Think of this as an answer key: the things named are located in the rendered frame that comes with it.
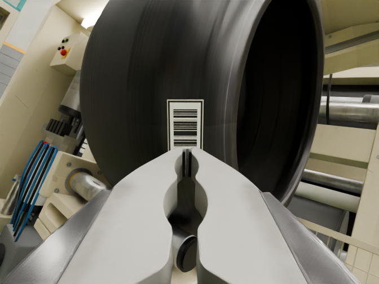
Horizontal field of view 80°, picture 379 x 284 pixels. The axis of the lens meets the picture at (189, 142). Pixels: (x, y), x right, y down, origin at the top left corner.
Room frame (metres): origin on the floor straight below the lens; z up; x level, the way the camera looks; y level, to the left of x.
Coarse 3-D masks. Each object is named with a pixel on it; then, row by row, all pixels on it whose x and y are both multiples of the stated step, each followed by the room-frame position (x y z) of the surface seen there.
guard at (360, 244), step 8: (304, 224) 0.64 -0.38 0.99; (312, 224) 0.63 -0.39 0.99; (320, 232) 0.61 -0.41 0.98; (328, 232) 0.60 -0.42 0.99; (336, 232) 0.59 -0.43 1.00; (328, 240) 0.60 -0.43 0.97; (344, 240) 0.58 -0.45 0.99; (352, 240) 0.57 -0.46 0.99; (368, 248) 0.55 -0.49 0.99; (376, 248) 0.54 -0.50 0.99; (368, 272) 0.54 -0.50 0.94
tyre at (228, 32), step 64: (128, 0) 0.29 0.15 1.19; (192, 0) 0.22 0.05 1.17; (256, 0) 0.24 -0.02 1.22; (320, 0) 0.41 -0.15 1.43; (128, 64) 0.27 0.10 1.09; (192, 64) 0.23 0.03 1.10; (256, 64) 0.66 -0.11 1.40; (320, 64) 0.49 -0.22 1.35; (128, 128) 0.29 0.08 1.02; (256, 128) 0.73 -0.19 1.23; (192, 192) 0.29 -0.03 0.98
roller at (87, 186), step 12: (72, 180) 0.51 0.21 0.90; (84, 180) 0.49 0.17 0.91; (96, 180) 0.48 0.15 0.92; (84, 192) 0.47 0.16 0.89; (96, 192) 0.44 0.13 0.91; (180, 228) 0.33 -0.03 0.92; (180, 240) 0.30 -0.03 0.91; (192, 240) 0.30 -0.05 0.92; (180, 252) 0.30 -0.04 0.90; (192, 252) 0.31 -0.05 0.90; (180, 264) 0.30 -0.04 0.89; (192, 264) 0.31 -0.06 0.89
